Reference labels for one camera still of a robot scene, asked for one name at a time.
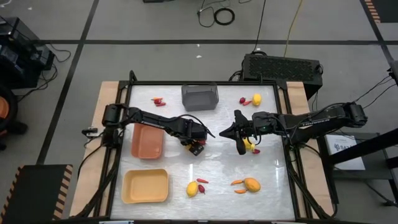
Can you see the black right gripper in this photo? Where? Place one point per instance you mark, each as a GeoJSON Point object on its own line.
{"type": "Point", "coordinates": [253, 126]}

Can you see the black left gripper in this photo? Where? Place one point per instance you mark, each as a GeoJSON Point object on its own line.
{"type": "Point", "coordinates": [199, 133]}

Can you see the yellow lemon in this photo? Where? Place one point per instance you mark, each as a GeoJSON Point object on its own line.
{"type": "Point", "coordinates": [192, 189]}
{"type": "Point", "coordinates": [188, 146]}
{"type": "Point", "coordinates": [248, 145]}
{"type": "Point", "coordinates": [257, 99]}

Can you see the orange yellow pepper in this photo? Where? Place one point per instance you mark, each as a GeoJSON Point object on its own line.
{"type": "Point", "coordinates": [237, 182]}

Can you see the orange carrot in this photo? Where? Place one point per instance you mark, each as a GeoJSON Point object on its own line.
{"type": "Point", "coordinates": [240, 191]}
{"type": "Point", "coordinates": [157, 98]}

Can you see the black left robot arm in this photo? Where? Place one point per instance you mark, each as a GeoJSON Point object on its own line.
{"type": "Point", "coordinates": [155, 119]}

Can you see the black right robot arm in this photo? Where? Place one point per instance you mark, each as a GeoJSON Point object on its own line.
{"type": "Point", "coordinates": [311, 121]}

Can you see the grey plastic basket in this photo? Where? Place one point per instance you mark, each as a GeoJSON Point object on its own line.
{"type": "Point", "coordinates": [199, 99]}

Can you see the salmon plastic basket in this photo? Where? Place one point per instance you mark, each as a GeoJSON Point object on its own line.
{"type": "Point", "coordinates": [147, 141]}

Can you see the yellow plastic basket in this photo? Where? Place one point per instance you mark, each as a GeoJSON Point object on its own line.
{"type": "Point", "coordinates": [144, 186]}

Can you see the black perforated computer case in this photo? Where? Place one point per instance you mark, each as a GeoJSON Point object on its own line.
{"type": "Point", "coordinates": [281, 70]}

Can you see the plywood table board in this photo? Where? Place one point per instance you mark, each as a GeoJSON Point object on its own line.
{"type": "Point", "coordinates": [107, 93]}

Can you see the small grey black connector box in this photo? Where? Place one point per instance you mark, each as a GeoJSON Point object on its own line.
{"type": "Point", "coordinates": [90, 132]}

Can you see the white printed sign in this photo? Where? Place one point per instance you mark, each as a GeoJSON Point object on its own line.
{"type": "Point", "coordinates": [345, 152]}

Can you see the black metal stand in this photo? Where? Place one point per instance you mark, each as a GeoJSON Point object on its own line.
{"type": "Point", "coordinates": [363, 149]}

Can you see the grey side table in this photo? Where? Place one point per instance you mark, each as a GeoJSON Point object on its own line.
{"type": "Point", "coordinates": [377, 171]}

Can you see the black mat with hazard stripes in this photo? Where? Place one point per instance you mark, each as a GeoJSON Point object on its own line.
{"type": "Point", "coordinates": [34, 193]}
{"type": "Point", "coordinates": [387, 9]}

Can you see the black and orange round machine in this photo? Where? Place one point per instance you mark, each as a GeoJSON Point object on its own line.
{"type": "Point", "coordinates": [7, 118]}

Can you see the black equipment cart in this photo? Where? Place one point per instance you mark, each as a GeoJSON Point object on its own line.
{"type": "Point", "coordinates": [18, 56]}

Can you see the black metal table frame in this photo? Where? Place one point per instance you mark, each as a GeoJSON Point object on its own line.
{"type": "Point", "coordinates": [202, 82]}

